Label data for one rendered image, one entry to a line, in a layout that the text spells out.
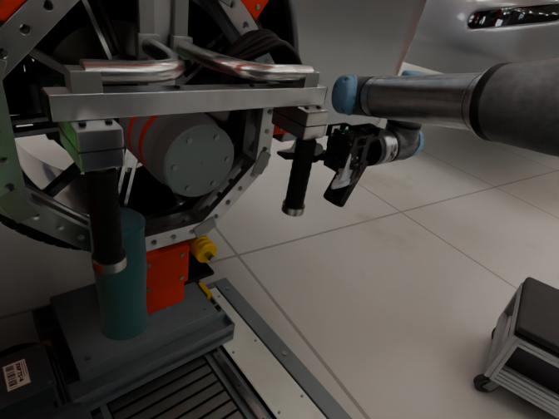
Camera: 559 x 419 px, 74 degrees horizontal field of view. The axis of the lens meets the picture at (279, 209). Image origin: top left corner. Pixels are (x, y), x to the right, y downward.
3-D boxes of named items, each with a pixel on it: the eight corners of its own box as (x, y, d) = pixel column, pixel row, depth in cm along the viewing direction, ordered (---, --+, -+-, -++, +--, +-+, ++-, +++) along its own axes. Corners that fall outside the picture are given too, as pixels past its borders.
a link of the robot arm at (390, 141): (365, 155, 86) (393, 170, 81) (352, 158, 83) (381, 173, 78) (374, 124, 82) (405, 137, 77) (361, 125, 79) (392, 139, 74)
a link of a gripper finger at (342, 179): (336, 160, 61) (343, 144, 69) (328, 192, 64) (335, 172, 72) (355, 165, 60) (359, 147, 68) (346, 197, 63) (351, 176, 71)
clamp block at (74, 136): (101, 140, 50) (98, 101, 47) (126, 167, 44) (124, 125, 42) (60, 144, 47) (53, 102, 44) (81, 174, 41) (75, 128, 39)
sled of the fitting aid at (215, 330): (183, 277, 147) (184, 258, 142) (232, 341, 124) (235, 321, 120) (36, 329, 117) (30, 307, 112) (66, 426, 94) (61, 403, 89)
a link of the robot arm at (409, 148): (403, 116, 88) (392, 150, 93) (375, 120, 82) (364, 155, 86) (432, 128, 84) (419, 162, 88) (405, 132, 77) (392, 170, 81)
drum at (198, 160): (181, 149, 81) (183, 83, 74) (234, 193, 68) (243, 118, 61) (115, 157, 73) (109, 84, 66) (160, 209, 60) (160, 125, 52)
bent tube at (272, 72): (251, 61, 74) (258, 2, 69) (317, 88, 62) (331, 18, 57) (168, 59, 64) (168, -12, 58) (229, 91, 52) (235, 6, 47)
